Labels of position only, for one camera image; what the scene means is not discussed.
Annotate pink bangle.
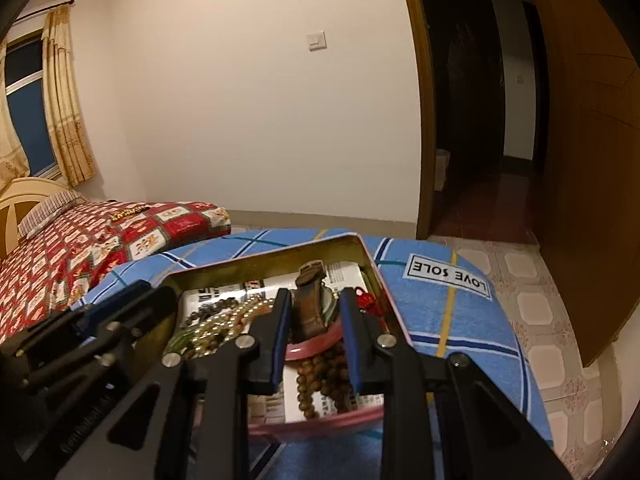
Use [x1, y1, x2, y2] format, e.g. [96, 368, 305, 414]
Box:
[285, 332, 351, 361]

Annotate blue checked blanket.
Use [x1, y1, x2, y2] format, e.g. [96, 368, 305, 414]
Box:
[70, 228, 553, 480]

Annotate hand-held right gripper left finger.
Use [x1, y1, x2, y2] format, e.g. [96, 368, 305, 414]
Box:
[50, 287, 293, 480]

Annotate green jade bangle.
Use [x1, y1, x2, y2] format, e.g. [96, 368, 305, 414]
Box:
[167, 330, 201, 356]

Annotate printed white paper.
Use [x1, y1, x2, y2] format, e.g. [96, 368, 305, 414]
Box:
[180, 270, 386, 421]

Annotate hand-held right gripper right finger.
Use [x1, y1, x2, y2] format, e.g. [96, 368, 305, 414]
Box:
[340, 287, 573, 480]

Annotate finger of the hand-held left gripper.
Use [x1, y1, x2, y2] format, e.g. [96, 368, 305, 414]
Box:
[0, 280, 178, 361]
[15, 322, 151, 396]

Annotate pale hallway bin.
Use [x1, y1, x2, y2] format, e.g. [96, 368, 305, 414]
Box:
[435, 149, 451, 192]

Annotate red patterned blanket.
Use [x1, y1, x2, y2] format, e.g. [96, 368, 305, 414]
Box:
[0, 200, 233, 341]

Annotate striped pillow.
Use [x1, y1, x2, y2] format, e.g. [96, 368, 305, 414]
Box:
[17, 189, 86, 238]

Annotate brown wooden bead bracelet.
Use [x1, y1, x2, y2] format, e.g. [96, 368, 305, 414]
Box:
[295, 345, 358, 423]

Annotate brown strap wristwatch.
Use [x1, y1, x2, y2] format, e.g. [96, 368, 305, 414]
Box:
[291, 259, 341, 343]

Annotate small gold chain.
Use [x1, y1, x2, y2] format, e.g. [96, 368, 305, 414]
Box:
[110, 206, 151, 221]

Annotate dark bead bracelet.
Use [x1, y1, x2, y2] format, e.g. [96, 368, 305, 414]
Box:
[182, 297, 241, 328]

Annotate brown wooden door frame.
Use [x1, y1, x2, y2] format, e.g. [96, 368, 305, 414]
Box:
[395, 0, 438, 241]

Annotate gold ball chain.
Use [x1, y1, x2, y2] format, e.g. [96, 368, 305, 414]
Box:
[185, 295, 273, 356]

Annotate narrow beige curtain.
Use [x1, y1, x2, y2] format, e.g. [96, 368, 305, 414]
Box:
[41, 5, 98, 188]

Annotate pink tin box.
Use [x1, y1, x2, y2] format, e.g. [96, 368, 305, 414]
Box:
[160, 232, 416, 443]

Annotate window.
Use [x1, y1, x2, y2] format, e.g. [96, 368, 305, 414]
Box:
[4, 32, 58, 176]

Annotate brown wooden door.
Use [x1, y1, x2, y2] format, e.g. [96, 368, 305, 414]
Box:
[517, 0, 640, 368]

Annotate cream wooden headboard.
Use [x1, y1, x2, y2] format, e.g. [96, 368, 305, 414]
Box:
[0, 176, 68, 261]

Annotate dark curtain rod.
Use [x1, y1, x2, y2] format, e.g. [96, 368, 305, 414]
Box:
[15, 0, 76, 23]

